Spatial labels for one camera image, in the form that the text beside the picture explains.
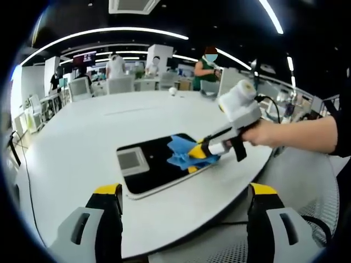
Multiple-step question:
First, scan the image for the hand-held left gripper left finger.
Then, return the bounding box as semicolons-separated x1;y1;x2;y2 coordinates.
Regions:
48;182;123;263

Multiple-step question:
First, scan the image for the blue cleaning cloth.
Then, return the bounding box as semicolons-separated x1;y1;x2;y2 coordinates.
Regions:
166;134;221;172

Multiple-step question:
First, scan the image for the person's black shirt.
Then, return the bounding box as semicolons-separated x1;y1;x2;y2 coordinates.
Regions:
327;87;351;159

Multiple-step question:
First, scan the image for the white ceiling air conditioner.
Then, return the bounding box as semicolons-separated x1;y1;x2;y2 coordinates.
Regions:
108;0;161;15

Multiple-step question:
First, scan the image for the grey mesh office chair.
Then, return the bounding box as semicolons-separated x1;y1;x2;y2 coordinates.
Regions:
148;149;341;263

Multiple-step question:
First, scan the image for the long curved ceiling light strip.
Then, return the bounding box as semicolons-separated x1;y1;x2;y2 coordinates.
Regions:
20;27;189;66

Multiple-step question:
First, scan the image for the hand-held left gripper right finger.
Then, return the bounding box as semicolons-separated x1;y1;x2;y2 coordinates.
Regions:
246;182;318;263

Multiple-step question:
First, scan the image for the white office chair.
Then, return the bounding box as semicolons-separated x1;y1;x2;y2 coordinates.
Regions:
67;77;93;102
107;75;135;95
159;72;176;91

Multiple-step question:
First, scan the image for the white ceiling light strip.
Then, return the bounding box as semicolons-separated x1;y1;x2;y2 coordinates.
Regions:
259;0;285;35
286;56;297;88
216;48;252;71

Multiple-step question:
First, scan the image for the person's right hand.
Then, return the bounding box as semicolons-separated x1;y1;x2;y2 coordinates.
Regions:
242;119;278;147

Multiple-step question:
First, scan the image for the white partition panel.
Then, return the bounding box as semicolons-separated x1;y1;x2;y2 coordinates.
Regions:
219;67;241;95

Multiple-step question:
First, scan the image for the wall screen with red picture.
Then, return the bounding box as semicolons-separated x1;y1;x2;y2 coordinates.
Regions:
72;50;97;66

